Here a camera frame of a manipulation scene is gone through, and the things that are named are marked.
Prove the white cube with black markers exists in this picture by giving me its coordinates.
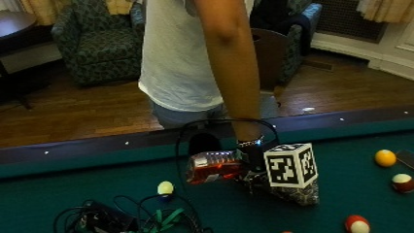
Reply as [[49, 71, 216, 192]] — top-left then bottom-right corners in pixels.
[[262, 142, 320, 189]]

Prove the bright red striped billiard ball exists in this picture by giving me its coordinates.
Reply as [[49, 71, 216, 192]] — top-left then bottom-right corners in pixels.
[[345, 215, 372, 233]]

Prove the yellow billiard ball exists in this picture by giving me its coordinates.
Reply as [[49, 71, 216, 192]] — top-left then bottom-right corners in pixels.
[[374, 149, 397, 168]]

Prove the dark red striped billiard ball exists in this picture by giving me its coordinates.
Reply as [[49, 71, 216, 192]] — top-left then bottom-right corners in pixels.
[[392, 173, 414, 194]]

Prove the floor vent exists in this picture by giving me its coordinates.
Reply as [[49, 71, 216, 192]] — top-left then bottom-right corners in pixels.
[[302, 59, 337, 73]]

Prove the brown wooden side table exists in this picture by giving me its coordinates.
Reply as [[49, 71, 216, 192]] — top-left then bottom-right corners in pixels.
[[252, 27, 290, 92]]

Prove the green patterned armchair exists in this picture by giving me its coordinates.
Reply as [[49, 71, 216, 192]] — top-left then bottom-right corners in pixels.
[[51, 0, 147, 87], [250, 0, 324, 85]]

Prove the the person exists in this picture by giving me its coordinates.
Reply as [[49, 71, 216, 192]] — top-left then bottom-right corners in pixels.
[[137, 0, 265, 130]]

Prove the dark clothing on armchair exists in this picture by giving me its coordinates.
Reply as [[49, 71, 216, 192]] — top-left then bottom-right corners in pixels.
[[249, 0, 313, 56]]

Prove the radiator cover grille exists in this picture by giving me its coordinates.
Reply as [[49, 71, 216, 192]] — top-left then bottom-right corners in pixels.
[[310, 0, 389, 45]]

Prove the beige curtain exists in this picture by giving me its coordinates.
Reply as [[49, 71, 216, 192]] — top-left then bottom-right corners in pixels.
[[19, 0, 136, 27], [356, 0, 414, 24]]

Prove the dark wooden table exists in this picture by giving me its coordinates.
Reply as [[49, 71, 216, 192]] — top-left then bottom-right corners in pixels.
[[0, 10, 56, 111]]

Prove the silver wrist bracelet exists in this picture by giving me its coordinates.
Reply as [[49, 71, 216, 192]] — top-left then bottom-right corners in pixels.
[[236, 135, 265, 149]]

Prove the black glove cable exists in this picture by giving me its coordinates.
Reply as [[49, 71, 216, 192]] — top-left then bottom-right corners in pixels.
[[173, 117, 282, 202]]

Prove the green strap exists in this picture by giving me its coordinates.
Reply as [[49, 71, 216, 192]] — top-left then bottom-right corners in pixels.
[[144, 207, 187, 233]]

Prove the pile of black cables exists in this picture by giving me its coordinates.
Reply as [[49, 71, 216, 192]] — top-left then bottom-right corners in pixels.
[[52, 193, 214, 233]]

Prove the pool table rail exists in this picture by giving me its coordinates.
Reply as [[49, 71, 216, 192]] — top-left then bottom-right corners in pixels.
[[0, 105, 414, 180]]

